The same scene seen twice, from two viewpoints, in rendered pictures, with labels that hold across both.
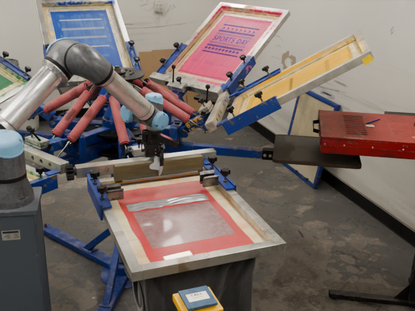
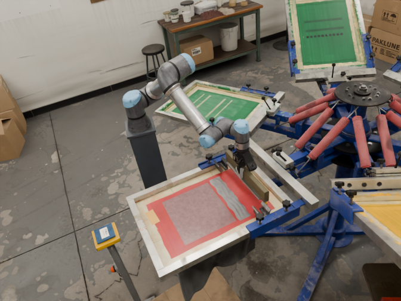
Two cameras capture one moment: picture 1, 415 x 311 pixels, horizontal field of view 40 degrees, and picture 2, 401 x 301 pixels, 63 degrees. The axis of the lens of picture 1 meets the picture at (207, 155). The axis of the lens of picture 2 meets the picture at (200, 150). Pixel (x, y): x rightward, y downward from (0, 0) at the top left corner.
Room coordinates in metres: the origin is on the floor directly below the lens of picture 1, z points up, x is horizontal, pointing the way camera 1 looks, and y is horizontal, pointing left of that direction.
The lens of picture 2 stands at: (2.13, -1.12, 2.34)
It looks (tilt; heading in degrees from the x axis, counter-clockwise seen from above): 38 degrees down; 91
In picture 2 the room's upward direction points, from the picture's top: 9 degrees counter-clockwise
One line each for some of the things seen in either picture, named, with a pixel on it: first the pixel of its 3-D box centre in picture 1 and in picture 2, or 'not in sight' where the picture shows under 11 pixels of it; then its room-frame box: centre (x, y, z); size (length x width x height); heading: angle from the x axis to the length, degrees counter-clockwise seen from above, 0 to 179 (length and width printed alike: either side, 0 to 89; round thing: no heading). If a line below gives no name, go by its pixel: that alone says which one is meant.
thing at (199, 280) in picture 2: not in sight; (219, 261); (2.11, -0.10, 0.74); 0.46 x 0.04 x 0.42; 22
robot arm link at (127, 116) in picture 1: (137, 112); (224, 126); (2.24, 0.29, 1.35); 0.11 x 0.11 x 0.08; 44
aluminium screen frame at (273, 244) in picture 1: (177, 212); (207, 204); (2.09, 0.12, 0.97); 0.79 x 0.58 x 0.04; 22
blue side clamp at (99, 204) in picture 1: (99, 197); (221, 160); (2.21, 0.46, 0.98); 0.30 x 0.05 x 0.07; 22
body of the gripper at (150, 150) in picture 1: (152, 142); (241, 154); (2.32, 0.24, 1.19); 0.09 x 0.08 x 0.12; 112
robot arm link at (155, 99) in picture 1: (153, 107); (241, 131); (2.32, 0.23, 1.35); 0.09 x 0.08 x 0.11; 134
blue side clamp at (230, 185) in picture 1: (218, 179); (273, 220); (2.41, -0.05, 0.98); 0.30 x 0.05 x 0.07; 22
